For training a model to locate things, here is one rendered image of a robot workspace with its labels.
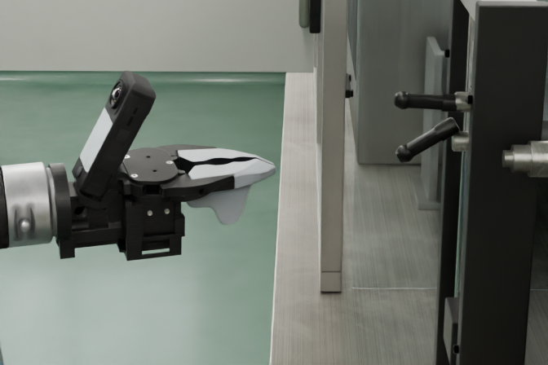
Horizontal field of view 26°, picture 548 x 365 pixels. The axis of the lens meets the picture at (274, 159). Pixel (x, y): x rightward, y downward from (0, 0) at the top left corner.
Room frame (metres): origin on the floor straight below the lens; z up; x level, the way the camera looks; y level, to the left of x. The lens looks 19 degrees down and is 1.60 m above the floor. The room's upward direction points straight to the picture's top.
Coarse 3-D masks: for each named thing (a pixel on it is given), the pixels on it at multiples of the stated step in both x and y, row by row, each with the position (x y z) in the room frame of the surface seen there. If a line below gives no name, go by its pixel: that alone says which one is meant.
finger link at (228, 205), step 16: (256, 160) 1.07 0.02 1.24; (192, 176) 1.03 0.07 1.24; (208, 176) 1.03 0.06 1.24; (240, 176) 1.04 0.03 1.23; (256, 176) 1.05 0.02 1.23; (224, 192) 1.05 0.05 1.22; (240, 192) 1.05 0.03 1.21; (224, 208) 1.05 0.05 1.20; (240, 208) 1.06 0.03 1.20; (224, 224) 1.05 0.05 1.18
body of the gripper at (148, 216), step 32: (128, 160) 1.05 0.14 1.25; (160, 160) 1.05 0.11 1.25; (64, 192) 0.99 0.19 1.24; (128, 192) 1.01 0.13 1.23; (64, 224) 0.99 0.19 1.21; (96, 224) 1.02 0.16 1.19; (128, 224) 1.01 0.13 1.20; (160, 224) 1.02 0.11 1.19; (64, 256) 1.01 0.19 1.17; (128, 256) 1.01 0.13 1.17; (160, 256) 1.02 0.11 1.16
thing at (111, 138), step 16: (128, 80) 1.02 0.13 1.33; (144, 80) 1.03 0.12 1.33; (112, 96) 1.02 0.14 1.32; (128, 96) 1.01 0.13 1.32; (144, 96) 1.01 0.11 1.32; (112, 112) 1.02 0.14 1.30; (128, 112) 1.01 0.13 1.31; (144, 112) 1.01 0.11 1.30; (96, 128) 1.04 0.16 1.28; (112, 128) 1.00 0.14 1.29; (128, 128) 1.01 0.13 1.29; (96, 144) 1.02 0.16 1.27; (112, 144) 1.00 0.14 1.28; (128, 144) 1.01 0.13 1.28; (80, 160) 1.03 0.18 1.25; (96, 160) 1.00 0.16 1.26; (112, 160) 1.01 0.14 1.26; (80, 176) 1.01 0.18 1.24; (96, 176) 1.00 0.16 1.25; (112, 176) 1.01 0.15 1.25; (96, 192) 1.01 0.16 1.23
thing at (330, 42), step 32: (320, 0) 2.04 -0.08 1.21; (320, 32) 2.08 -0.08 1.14; (320, 64) 2.08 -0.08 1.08; (320, 96) 2.08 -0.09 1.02; (320, 128) 2.08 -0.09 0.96; (320, 160) 1.99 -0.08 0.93; (320, 192) 1.53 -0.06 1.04; (320, 224) 1.51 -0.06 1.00; (320, 256) 1.51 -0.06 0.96; (320, 288) 1.51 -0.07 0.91
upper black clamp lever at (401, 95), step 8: (400, 96) 0.83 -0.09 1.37; (408, 96) 0.83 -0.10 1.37; (416, 96) 0.83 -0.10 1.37; (424, 96) 0.83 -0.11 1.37; (432, 96) 0.83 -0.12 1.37; (440, 96) 0.83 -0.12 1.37; (448, 96) 0.83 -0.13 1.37; (400, 104) 0.83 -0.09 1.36; (408, 104) 0.83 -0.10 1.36; (416, 104) 0.83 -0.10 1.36; (424, 104) 0.83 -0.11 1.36; (432, 104) 0.83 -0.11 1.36; (440, 104) 0.83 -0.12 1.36; (448, 104) 0.83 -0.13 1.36
